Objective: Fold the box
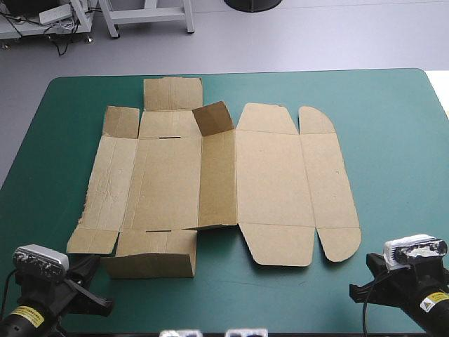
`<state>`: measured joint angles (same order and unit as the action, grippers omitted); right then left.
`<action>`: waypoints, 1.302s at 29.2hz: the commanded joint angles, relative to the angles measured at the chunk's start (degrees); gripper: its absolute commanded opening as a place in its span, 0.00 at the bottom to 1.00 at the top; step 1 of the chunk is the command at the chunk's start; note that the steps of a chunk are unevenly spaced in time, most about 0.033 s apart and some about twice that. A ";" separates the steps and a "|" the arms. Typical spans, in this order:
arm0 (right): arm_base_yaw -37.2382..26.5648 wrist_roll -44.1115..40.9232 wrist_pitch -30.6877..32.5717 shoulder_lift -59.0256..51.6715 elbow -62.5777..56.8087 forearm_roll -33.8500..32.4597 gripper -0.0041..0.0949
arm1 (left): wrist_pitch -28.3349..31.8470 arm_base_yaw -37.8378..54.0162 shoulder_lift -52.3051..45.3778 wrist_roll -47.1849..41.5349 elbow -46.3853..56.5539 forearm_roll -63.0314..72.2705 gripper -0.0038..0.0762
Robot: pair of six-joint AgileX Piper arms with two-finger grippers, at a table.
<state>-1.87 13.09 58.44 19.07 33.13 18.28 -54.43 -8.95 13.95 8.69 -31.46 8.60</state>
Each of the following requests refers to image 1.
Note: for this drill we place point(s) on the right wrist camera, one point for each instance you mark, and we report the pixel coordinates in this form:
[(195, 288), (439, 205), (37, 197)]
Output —
[(414, 250)]

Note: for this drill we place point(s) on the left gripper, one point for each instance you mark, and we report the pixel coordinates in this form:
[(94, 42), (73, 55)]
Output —
[(45, 291)]

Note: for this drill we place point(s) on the black round base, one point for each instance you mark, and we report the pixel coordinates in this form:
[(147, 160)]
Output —
[(252, 4)]

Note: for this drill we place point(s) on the white power strip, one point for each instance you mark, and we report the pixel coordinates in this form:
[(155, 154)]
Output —
[(54, 14)]

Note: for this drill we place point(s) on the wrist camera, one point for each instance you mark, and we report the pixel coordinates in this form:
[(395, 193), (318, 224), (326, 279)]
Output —
[(414, 250), (40, 259)]

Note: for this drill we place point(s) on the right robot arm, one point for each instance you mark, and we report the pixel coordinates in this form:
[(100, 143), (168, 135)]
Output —
[(433, 309)]

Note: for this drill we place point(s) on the brown cardboard box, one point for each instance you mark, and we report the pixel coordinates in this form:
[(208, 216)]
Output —
[(168, 182)]

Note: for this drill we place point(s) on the grey metal frame stand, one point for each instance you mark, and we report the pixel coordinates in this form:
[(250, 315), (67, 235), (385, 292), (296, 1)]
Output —
[(151, 15)]

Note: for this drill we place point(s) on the grey metal cart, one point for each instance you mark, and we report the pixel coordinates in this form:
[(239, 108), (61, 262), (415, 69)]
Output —
[(38, 29)]

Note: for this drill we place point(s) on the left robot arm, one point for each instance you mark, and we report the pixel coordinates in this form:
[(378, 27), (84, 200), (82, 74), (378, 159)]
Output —
[(21, 319)]

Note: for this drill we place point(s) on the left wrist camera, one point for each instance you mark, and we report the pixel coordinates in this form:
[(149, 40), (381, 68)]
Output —
[(40, 259)]

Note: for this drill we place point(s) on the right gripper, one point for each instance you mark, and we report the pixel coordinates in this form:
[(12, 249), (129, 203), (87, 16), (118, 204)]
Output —
[(426, 279)]

